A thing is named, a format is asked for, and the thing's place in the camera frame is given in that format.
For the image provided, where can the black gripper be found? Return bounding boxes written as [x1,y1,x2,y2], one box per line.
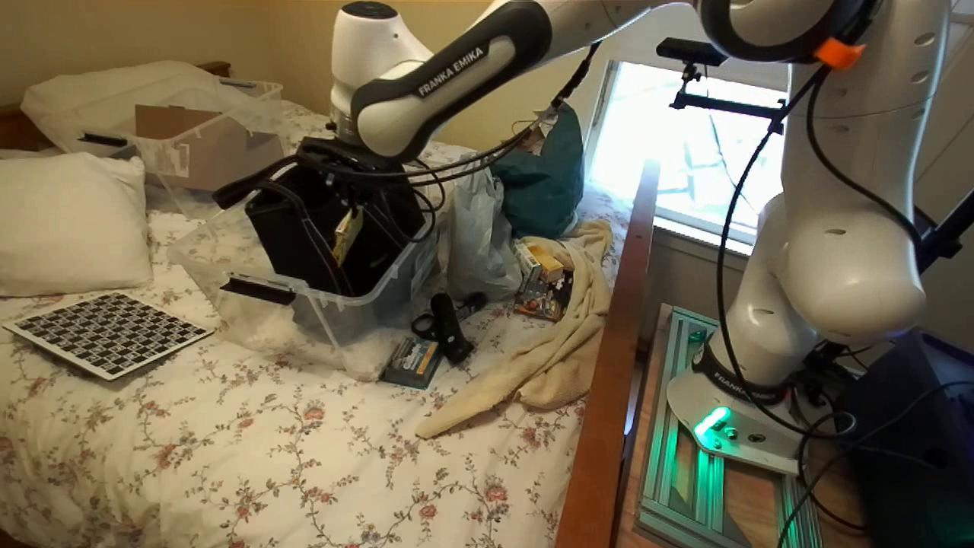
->
[298,138,403,196]

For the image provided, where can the clear plastic container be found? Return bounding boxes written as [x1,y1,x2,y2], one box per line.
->
[171,148,441,385]

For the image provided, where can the wooden bed footboard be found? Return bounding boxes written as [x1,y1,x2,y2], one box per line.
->
[555,159,662,548]

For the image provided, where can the black handbag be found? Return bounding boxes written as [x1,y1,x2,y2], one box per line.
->
[209,148,425,298]

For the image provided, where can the brown cardboard box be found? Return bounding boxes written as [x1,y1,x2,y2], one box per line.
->
[133,103,288,196]

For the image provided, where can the grey plastic bag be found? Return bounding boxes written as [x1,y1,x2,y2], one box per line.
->
[437,166,527,305]

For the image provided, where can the black remote-like device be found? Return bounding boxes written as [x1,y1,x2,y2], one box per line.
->
[409,288,491,370]

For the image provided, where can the teal fabric bag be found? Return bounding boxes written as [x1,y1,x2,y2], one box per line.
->
[494,100,588,245]

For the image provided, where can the small grey black packet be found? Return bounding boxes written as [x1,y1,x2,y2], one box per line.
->
[376,336,441,393]

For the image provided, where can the small black flat device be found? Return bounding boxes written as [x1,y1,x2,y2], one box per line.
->
[76,132,133,152]

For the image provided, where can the colourful snack packets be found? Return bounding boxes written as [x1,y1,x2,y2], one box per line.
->
[510,239,578,325]

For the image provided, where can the large clear storage bin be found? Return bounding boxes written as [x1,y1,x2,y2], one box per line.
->
[18,58,298,198]

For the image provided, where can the white pillow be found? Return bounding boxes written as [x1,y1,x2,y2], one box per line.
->
[0,148,155,298]

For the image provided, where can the cream towel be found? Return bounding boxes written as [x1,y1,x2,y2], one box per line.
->
[414,215,619,441]

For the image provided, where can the black white calibration board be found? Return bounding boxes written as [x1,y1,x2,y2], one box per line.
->
[4,288,218,385]

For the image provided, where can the floral bedspread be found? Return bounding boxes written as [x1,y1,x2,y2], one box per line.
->
[0,95,633,548]

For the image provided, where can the bright window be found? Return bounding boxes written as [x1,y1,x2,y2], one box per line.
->
[588,58,796,249]

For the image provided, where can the green lit robot platform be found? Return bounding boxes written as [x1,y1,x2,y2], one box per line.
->
[635,302,829,548]

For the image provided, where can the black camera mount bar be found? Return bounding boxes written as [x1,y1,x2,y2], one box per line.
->
[655,37,790,138]

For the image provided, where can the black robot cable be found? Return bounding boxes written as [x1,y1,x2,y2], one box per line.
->
[400,42,845,409]

